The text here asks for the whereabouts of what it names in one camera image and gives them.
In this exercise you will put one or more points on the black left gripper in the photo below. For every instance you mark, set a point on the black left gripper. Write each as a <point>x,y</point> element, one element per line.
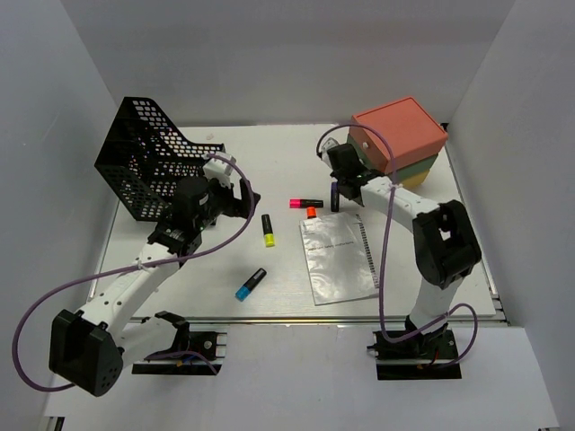
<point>236,207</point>

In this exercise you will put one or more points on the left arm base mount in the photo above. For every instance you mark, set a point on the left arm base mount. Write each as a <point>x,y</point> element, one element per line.
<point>192,352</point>

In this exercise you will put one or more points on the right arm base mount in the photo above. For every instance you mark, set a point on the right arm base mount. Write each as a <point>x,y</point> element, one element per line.
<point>416,359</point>

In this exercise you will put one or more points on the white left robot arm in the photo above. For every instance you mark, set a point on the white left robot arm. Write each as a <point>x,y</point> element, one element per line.
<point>92,346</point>

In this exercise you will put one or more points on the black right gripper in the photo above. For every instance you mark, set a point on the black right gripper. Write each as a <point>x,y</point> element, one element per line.
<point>334,174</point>

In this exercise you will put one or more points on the black mesh file holder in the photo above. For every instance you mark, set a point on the black mesh file holder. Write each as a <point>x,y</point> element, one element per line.
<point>144,156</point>

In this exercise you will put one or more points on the yellow black highlighter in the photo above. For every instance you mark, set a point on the yellow black highlighter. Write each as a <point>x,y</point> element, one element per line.
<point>267,229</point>

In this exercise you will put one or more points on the coral top drawer box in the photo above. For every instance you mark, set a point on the coral top drawer box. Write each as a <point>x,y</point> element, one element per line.
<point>399,132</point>

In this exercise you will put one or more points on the purple black highlighter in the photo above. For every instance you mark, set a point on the purple black highlighter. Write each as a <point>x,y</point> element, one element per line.
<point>334,198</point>

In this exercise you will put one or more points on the yellow bottom drawer box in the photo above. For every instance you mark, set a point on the yellow bottom drawer box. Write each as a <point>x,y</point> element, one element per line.
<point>416,180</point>

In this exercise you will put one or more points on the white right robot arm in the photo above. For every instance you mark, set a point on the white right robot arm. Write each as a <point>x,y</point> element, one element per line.
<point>445,246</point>

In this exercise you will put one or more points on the pink black highlighter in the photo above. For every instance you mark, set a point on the pink black highlighter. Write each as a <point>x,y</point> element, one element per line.
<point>297,203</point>

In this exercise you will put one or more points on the white safety instruction booklet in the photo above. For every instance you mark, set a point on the white safety instruction booklet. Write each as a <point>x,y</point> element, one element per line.
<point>338,258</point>

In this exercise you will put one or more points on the blue black highlighter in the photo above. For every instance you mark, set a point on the blue black highlighter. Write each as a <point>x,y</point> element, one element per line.
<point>245,290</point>

